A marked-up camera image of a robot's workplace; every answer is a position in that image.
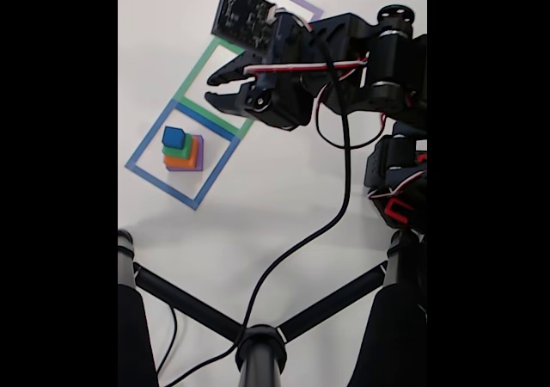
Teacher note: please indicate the black tripod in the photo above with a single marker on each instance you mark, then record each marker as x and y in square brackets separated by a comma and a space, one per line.
[260, 361]

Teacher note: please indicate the large purple cube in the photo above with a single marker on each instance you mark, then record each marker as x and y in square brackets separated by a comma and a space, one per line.
[200, 159]

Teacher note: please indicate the green cube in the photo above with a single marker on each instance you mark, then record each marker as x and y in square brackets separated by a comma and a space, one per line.
[182, 149]

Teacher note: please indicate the green square frame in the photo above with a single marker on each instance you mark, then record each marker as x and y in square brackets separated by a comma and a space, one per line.
[193, 75]

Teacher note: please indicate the blue square frame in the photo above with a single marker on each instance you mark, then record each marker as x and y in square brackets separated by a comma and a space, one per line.
[150, 146]

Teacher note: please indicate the small blue cube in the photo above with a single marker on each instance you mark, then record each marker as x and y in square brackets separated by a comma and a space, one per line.
[173, 136]

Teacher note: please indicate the red table clamp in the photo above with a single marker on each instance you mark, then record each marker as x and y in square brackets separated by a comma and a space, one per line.
[394, 208]

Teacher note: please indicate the orange cube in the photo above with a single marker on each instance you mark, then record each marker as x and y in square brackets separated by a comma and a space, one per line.
[185, 161]

